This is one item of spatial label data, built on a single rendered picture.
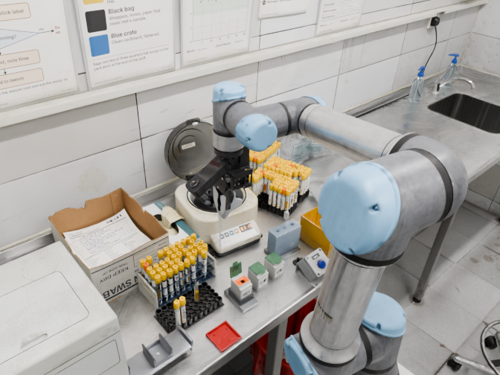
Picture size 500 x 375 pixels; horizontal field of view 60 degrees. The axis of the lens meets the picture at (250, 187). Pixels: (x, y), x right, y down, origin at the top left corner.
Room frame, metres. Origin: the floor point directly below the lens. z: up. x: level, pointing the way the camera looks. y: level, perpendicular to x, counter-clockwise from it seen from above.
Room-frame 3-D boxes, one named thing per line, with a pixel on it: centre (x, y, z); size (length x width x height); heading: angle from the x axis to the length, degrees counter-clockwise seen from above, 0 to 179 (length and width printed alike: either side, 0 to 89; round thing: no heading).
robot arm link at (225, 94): (0.91, 0.06, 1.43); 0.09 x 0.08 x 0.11; 30
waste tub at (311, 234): (1.11, -0.26, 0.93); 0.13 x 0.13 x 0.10; 42
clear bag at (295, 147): (1.65, -0.15, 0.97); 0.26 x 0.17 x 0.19; 147
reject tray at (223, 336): (0.71, 0.05, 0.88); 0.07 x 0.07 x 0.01; 43
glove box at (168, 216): (1.07, 0.26, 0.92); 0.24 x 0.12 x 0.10; 43
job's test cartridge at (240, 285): (0.84, 0.01, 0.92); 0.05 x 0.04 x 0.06; 41
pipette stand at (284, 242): (1.04, -0.12, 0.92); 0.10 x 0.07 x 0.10; 128
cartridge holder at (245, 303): (0.84, 0.01, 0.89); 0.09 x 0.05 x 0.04; 41
